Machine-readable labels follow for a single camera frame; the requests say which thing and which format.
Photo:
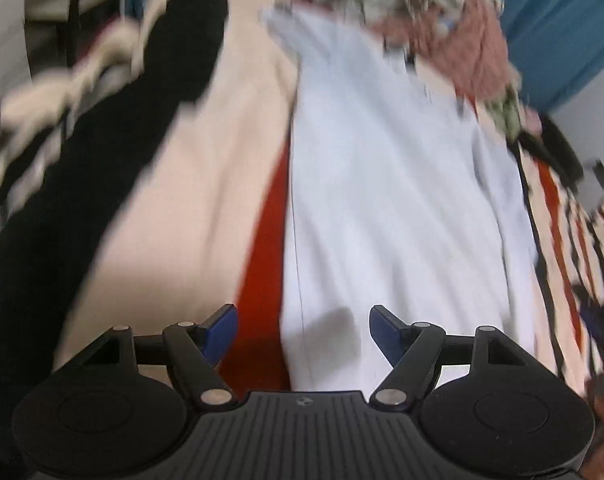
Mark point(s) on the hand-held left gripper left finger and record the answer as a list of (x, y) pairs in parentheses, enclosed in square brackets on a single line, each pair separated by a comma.
[(223, 331)]

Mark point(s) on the pale green blanket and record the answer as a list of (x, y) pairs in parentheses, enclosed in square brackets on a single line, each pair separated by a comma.
[(506, 115)]

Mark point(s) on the white t-shirt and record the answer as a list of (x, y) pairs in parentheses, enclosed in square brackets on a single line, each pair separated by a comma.
[(381, 185)]

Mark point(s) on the pink fluffy blanket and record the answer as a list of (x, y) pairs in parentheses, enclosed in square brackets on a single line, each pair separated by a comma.
[(471, 55)]

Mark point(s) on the black wall socket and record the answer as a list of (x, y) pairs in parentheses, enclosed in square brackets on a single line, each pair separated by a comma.
[(602, 174)]

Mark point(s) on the blue curtain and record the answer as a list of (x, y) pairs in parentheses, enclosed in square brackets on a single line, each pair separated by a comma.
[(566, 25)]

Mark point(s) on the striped fleece blanket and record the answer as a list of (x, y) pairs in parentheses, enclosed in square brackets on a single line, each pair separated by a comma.
[(182, 210)]

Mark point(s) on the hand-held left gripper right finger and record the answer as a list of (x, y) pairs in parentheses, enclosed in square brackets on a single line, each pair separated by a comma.
[(385, 331)]

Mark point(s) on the white-backed chair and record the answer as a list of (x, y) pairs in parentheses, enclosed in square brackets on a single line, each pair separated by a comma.
[(77, 10)]

